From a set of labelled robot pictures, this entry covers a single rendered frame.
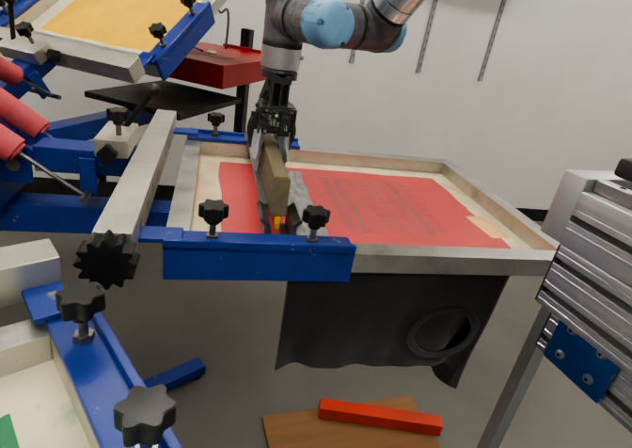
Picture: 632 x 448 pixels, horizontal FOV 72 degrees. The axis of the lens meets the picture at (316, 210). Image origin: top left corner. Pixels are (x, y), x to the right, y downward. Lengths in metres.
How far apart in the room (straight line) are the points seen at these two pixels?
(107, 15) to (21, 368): 1.27
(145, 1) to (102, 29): 0.18
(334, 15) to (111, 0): 1.12
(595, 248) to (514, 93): 3.03
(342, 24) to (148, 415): 0.60
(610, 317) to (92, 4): 1.64
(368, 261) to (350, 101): 2.38
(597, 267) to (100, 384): 0.56
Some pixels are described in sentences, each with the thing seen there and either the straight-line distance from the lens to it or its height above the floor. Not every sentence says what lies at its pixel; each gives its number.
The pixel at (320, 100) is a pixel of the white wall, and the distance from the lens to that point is 3.02.
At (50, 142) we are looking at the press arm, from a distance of 0.98.
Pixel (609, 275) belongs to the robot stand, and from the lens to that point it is 0.61.
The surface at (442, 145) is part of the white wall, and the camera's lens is 3.43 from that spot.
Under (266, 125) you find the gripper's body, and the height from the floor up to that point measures 1.13.
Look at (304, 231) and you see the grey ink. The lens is 0.84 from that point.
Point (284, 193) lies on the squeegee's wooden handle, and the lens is 0.75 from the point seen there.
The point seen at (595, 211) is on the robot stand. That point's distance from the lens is 0.61.
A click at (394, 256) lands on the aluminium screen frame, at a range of 0.76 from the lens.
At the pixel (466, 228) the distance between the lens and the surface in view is 1.04.
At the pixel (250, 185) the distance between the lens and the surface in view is 1.02.
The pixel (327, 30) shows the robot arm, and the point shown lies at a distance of 0.73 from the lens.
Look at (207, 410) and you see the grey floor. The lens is 1.75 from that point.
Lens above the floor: 1.35
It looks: 25 degrees down
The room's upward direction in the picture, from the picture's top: 10 degrees clockwise
